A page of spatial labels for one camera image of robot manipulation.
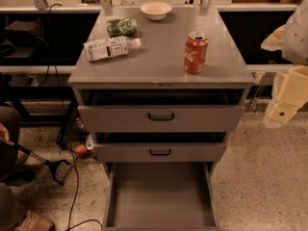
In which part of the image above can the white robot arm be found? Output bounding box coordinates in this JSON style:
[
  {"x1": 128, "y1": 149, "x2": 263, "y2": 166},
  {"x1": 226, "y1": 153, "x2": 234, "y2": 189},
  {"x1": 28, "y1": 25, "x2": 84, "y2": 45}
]
[{"x1": 261, "y1": 0, "x2": 308, "y2": 129}]

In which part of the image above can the black floor cable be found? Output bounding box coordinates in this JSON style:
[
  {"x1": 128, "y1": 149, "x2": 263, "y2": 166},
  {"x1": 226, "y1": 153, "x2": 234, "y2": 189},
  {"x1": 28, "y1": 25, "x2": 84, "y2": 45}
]
[{"x1": 65, "y1": 151, "x2": 104, "y2": 231}]

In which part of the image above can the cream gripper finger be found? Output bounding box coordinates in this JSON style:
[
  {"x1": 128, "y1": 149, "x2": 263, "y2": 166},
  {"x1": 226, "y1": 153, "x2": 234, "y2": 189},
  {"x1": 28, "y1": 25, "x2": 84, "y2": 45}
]
[
  {"x1": 261, "y1": 25, "x2": 285, "y2": 52},
  {"x1": 263, "y1": 65, "x2": 308, "y2": 129}
]

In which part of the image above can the clear plastic water bottle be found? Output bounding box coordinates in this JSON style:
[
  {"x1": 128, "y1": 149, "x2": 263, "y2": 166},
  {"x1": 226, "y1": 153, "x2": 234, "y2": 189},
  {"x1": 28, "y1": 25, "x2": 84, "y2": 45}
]
[{"x1": 84, "y1": 36, "x2": 141, "y2": 62}]

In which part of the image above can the person's hand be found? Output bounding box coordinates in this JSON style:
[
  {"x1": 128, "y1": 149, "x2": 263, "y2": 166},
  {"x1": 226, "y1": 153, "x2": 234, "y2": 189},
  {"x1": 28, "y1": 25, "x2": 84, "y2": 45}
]
[{"x1": 0, "y1": 122, "x2": 10, "y2": 142}]

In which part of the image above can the tan shoe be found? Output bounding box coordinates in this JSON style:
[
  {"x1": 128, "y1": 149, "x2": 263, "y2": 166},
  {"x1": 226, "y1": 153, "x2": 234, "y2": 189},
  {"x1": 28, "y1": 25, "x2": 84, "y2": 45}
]
[{"x1": 14, "y1": 211, "x2": 55, "y2": 231}]

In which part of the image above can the grey open bottom drawer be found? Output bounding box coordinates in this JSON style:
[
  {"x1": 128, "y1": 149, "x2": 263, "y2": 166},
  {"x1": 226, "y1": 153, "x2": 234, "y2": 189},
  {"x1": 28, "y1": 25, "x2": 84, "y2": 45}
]
[{"x1": 102, "y1": 162, "x2": 219, "y2": 231}]

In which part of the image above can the orange ball on floor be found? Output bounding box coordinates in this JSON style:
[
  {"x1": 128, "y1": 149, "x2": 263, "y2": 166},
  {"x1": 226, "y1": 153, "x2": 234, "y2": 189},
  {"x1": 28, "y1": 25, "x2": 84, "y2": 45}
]
[{"x1": 74, "y1": 144, "x2": 88, "y2": 156}]

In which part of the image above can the green chip bag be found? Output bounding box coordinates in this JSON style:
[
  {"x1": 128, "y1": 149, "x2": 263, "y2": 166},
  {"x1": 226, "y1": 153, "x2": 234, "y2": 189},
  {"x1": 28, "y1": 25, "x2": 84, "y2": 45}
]
[{"x1": 106, "y1": 18, "x2": 137, "y2": 37}]

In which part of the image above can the person's dark trouser leg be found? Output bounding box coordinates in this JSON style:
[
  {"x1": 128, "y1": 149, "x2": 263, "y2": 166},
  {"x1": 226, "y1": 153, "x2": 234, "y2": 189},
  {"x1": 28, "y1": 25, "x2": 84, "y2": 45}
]
[{"x1": 0, "y1": 106, "x2": 21, "y2": 179}]

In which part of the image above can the grey top drawer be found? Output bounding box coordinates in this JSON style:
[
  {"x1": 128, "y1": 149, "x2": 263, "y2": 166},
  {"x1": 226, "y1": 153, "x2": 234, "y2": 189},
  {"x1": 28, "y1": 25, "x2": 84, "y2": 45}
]
[{"x1": 79, "y1": 89, "x2": 243, "y2": 133}]

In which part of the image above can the grey metal drawer cabinet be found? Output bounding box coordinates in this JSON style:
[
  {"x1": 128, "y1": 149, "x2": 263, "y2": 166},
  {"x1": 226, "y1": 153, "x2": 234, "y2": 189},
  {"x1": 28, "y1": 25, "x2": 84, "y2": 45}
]
[{"x1": 67, "y1": 5, "x2": 256, "y2": 231}]

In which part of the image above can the red coke can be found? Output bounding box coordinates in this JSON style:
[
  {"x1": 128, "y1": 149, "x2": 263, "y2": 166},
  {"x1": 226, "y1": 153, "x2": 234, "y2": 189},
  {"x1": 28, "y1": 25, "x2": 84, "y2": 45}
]
[{"x1": 184, "y1": 31, "x2": 208, "y2": 74}]

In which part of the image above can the grey middle drawer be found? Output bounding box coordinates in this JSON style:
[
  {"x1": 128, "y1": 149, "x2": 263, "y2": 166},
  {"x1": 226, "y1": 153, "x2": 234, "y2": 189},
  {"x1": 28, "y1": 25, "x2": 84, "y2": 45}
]
[{"x1": 94, "y1": 132, "x2": 226, "y2": 163}]

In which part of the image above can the black grabber tool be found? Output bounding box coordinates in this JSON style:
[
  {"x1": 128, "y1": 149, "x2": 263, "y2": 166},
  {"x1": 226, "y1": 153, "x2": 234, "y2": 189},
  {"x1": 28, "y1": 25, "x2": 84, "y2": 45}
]
[{"x1": 0, "y1": 138, "x2": 69, "y2": 186}]

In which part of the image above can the white ceramic bowl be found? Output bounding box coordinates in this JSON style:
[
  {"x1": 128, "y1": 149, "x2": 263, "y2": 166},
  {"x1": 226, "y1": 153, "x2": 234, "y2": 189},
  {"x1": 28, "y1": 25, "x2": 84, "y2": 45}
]
[{"x1": 141, "y1": 2, "x2": 172, "y2": 21}]

